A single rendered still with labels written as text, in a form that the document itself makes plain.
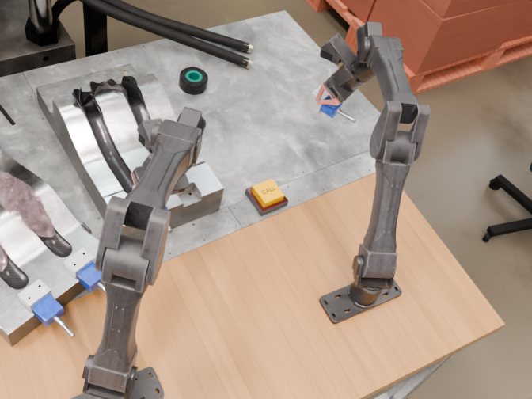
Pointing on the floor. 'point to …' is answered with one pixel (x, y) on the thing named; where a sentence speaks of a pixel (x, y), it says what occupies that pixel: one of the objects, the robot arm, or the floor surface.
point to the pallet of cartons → (443, 34)
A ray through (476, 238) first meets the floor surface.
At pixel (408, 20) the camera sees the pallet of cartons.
